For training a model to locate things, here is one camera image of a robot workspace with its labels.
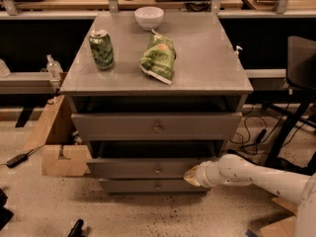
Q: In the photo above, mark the grey low shelf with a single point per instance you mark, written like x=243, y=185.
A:
x=28, y=83

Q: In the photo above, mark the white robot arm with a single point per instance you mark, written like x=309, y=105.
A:
x=233, y=170

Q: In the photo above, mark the grey drawer cabinet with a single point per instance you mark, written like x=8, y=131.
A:
x=208, y=76

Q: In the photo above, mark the cardboard box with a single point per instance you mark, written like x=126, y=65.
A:
x=285, y=227

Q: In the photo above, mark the tan padded gripper body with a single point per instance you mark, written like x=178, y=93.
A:
x=203, y=174

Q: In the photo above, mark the grey drawer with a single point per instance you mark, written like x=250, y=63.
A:
x=151, y=159
x=209, y=126
x=149, y=186

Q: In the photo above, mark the slanted wooden board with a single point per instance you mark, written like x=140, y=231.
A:
x=54, y=125

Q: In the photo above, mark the green chip bag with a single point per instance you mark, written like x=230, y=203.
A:
x=158, y=59

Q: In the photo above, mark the grey top drawer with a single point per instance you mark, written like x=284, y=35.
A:
x=209, y=126

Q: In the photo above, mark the wooden block with notch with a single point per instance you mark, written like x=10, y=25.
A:
x=65, y=160

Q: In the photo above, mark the black power adapter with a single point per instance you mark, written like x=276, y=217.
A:
x=15, y=161

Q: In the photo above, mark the grey bottom drawer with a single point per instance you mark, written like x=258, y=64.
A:
x=149, y=186

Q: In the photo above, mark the black object on floor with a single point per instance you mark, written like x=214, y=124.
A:
x=5, y=214

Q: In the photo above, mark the black chair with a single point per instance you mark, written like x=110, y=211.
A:
x=301, y=75

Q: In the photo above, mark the white pump bottle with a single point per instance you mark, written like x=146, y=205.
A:
x=238, y=50

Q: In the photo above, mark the green soda can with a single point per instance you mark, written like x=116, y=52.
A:
x=102, y=49

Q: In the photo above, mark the clear plastic bottle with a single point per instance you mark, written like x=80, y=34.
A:
x=54, y=68

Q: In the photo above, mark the white bowl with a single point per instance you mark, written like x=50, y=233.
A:
x=149, y=18

